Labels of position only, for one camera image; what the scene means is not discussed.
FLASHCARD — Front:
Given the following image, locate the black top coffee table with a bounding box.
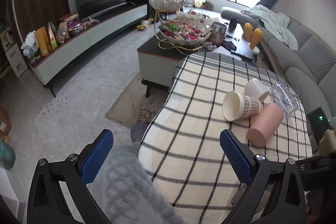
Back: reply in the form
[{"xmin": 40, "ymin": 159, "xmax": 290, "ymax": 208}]
[{"xmin": 137, "ymin": 19, "xmax": 257, "ymax": 97}]

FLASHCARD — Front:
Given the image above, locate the clear snack jar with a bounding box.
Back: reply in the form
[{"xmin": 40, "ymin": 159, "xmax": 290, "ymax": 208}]
[{"xmin": 212, "ymin": 22, "xmax": 227, "ymax": 40}]

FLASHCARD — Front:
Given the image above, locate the houndstooth paper cup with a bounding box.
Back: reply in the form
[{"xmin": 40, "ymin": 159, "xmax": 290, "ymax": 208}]
[{"xmin": 222, "ymin": 91, "xmax": 266, "ymax": 122}]

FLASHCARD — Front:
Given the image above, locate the white plastic cup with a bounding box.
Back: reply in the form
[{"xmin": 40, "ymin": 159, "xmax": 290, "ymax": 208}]
[{"xmin": 244, "ymin": 79, "xmax": 269, "ymax": 102}]

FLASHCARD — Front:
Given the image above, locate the two tier snack bowl stand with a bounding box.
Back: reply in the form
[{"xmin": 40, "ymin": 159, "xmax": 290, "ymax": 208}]
[{"xmin": 148, "ymin": 0, "xmax": 214, "ymax": 53}]

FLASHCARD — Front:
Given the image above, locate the yellow rabbit ear stool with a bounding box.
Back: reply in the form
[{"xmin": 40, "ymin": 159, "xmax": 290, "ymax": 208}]
[{"xmin": 243, "ymin": 23, "xmax": 263, "ymax": 55}]

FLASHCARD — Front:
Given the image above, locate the orange snack bag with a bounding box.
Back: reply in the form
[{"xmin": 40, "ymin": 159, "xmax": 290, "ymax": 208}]
[{"xmin": 34, "ymin": 27, "xmax": 52, "ymax": 56}]

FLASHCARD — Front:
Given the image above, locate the black remote control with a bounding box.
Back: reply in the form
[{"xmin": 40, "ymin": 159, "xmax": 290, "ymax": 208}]
[{"xmin": 231, "ymin": 51, "xmax": 253, "ymax": 61}]

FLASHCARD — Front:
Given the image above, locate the beige floor rug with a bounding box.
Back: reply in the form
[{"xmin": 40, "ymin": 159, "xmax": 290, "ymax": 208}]
[{"xmin": 105, "ymin": 73, "xmax": 168, "ymax": 128}]

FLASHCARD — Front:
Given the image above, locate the black mug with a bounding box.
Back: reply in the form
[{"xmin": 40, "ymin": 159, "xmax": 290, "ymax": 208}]
[{"xmin": 229, "ymin": 17, "xmax": 238, "ymax": 32}]

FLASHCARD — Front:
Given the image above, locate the cream plaid blanket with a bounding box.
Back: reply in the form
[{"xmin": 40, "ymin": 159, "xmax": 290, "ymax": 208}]
[{"xmin": 138, "ymin": 52, "xmax": 313, "ymax": 224}]

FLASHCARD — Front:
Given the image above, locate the clear bluish plastic cup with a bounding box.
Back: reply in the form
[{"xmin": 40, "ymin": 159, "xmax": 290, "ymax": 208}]
[{"xmin": 269, "ymin": 82, "xmax": 298, "ymax": 118}]

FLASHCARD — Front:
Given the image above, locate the pink plastic cup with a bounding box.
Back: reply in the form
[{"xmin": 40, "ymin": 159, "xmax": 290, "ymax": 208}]
[{"xmin": 247, "ymin": 103, "xmax": 284, "ymax": 147}]

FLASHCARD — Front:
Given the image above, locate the white tissue bag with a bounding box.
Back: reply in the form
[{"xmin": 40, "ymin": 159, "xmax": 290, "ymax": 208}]
[{"xmin": 21, "ymin": 31, "xmax": 39, "ymax": 58}]

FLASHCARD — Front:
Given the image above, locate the mint green throw blanket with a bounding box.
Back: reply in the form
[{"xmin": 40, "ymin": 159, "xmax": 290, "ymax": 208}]
[{"xmin": 243, "ymin": 5, "xmax": 298, "ymax": 51}]

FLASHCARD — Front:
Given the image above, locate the grey sectional sofa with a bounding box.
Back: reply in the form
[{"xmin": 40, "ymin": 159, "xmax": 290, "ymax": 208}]
[{"xmin": 220, "ymin": 7, "xmax": 335, "ymax": 118}]

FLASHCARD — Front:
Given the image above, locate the white long tv cabinet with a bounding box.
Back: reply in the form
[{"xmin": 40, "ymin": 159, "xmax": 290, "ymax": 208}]
[{"xmin": 31, "ymin": 4, "xmax": 147, "ymax": 96}]

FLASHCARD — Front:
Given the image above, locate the grey fleece blanket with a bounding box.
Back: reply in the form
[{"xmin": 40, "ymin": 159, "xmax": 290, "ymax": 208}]
[{"xmin": 88, "ymin": 123, "xmax": 184, "ymax": 223}]

